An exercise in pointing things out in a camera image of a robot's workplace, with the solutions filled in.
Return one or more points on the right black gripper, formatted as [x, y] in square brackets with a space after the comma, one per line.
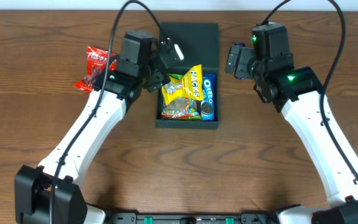
[239, 62]

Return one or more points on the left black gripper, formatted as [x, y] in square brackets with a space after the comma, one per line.
[155, 78]

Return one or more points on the purple Dairy Milk bar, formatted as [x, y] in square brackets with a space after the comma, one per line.
[239, 74]

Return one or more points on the yellow Hacks candy bag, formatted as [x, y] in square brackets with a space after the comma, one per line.
[190, 86]

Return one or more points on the green Haribo worms bag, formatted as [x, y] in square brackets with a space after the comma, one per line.
[181, 108]

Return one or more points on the blue Oreo cookie pack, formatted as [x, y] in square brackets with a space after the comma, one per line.
[207, 104]

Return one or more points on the red Hacks candy bag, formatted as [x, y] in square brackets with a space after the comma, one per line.
[96, 61]

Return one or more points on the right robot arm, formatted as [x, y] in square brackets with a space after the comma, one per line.
[298, 95]

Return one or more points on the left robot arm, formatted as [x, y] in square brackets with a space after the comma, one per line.
[51, 192]

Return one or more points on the dark green open box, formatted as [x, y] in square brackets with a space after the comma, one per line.
[199, 43]

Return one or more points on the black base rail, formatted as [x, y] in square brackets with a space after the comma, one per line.
[244, 218]

